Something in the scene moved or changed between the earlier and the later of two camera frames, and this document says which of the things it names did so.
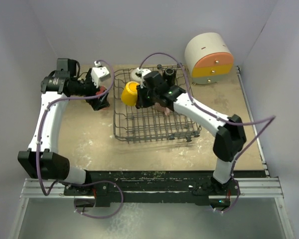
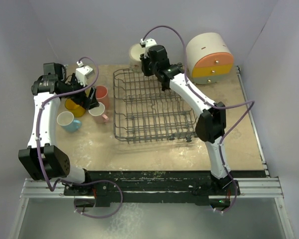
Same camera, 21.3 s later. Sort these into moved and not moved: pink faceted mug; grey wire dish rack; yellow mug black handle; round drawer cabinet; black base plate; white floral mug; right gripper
Moved: white floral mug; yellow mug black handle; pink faceted mug; right gripper
Not moved: black base plate; grey wire dish rack; round drawer cabinet
